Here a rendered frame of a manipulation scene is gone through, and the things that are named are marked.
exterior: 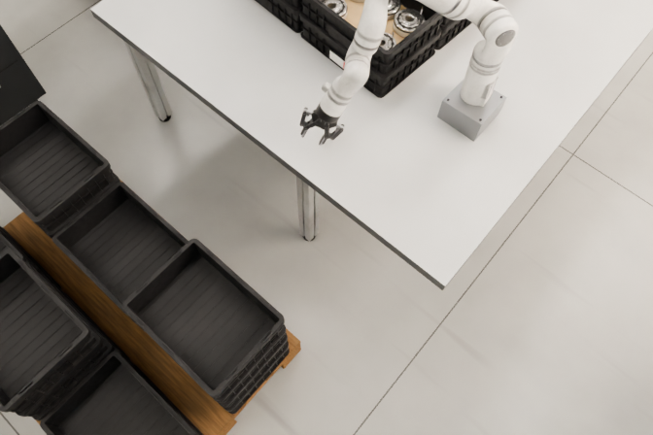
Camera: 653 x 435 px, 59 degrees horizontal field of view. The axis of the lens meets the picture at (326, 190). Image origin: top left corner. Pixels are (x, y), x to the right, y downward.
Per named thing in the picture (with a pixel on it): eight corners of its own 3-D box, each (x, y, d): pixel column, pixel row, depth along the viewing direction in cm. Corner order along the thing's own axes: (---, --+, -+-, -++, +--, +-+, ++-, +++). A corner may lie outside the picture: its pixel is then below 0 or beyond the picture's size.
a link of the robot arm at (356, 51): (366, 67, 163) (381, 27, 153) (364, 87, 158) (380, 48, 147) (342, 60, 162) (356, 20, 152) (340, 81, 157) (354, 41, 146)
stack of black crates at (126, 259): (214, 282, 220) (198, 250, 190) (154, 341, 209) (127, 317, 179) (145, 219, 232) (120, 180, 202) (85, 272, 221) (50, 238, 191)
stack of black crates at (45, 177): (146, 218, 232) (111, 162, 192) (85, 272, 221) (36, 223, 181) (83, 162, 244) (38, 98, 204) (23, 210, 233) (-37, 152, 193)
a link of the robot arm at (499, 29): (526, 22, 154) (508, 67, 169) (509, -1, 159) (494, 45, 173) (495, 29, 152) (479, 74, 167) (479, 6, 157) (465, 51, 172)
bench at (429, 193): (604, 96, 283) (686, -14, 221) (409, 342, 225) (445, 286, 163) (356, -53, 330) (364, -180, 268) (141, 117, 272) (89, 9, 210)
